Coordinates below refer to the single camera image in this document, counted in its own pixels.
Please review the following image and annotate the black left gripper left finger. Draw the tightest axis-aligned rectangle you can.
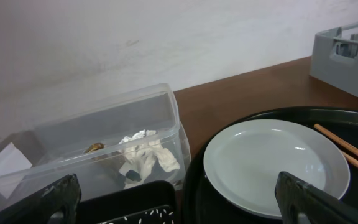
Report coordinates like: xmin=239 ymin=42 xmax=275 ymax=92
xmin=0 ymin=174 xmax=81 ymax=224

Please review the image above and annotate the gold snack wrapper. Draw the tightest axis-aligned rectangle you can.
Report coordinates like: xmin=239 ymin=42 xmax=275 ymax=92
xmin=84 ymin=142 xmax=105 ymax=154

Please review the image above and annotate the black rectangular tray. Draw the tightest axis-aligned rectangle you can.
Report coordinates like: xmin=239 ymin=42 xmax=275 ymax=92
xmin=76 ymin=180 xmax=179 ymax=224

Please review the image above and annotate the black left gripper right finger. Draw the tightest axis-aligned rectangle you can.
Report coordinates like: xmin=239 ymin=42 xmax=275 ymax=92
xmin=275 ymin=171 xmax=358 ymax=224

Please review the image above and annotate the grey plate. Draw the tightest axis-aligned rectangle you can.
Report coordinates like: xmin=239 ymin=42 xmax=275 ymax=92
xmin=203 ymin=119 xmax=351 ymax=219

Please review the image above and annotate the clear plastic bin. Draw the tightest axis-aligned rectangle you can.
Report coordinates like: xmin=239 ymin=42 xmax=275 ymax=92
xmin=0 ymin=83 xmax=191 ymax=211

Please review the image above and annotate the grey dishwasher rack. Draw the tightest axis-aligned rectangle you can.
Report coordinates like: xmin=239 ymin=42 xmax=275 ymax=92
xmin=310 ymin=23 xmax=358 ymax=97

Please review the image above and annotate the white tissue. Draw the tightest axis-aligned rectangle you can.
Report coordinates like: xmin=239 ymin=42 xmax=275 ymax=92
xmin=119 ymin=140 xmax=180 ymax=189

